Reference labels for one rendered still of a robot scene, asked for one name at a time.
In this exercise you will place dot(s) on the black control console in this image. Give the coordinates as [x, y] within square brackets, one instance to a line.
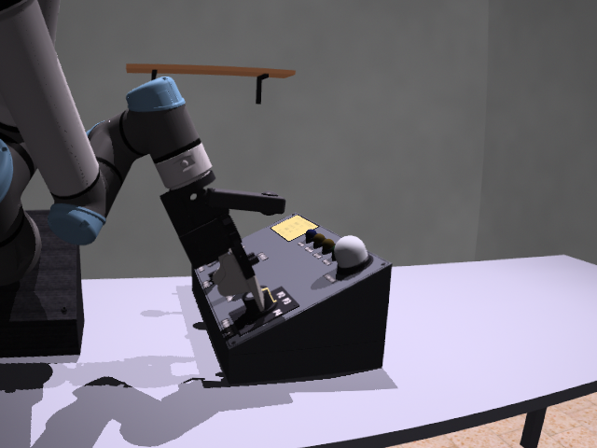
[329, 315]

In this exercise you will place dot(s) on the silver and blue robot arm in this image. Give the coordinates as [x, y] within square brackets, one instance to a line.
[46, 131]

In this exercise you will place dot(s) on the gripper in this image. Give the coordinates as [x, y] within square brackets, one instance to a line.
[216, 234]

